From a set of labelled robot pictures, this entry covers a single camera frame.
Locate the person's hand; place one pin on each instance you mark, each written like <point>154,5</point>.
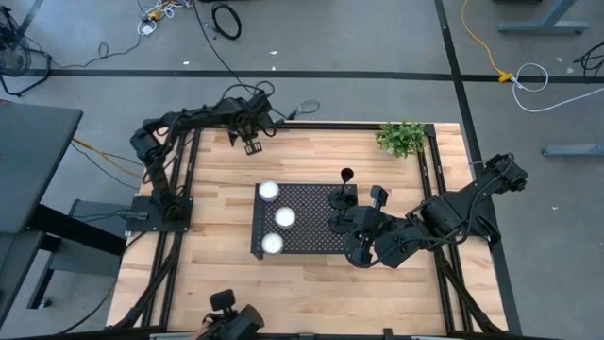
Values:
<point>204,327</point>

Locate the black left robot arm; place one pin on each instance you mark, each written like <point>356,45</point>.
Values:
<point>189,115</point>

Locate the white candle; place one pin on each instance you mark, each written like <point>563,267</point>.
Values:
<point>272,243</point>
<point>269,191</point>

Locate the dark grey desk top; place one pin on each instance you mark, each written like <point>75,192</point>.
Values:
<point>33,165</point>

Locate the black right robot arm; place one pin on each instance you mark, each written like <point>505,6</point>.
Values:
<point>448,212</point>

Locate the white power adapter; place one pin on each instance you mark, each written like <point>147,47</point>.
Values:
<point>147,29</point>

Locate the black desk leg frame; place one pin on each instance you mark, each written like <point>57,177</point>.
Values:
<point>80,231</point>

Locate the green plant in white pot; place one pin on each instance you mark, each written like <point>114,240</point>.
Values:
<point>401,139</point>

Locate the black aluminium table frame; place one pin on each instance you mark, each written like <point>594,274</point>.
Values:
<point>330,125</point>

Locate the black metal candlestick holder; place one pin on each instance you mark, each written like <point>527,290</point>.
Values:
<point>337,224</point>
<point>347,175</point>

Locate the red leaf patterned bowl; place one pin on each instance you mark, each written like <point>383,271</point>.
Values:
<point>285,217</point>

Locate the black perforated metal shelf riser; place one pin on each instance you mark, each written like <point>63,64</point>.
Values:
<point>316,236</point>

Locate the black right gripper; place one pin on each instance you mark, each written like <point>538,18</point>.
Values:
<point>373,222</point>

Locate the grey table foot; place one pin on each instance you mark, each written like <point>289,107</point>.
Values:
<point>573,150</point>
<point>542,27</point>

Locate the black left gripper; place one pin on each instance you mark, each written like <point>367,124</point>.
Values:
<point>245,125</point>

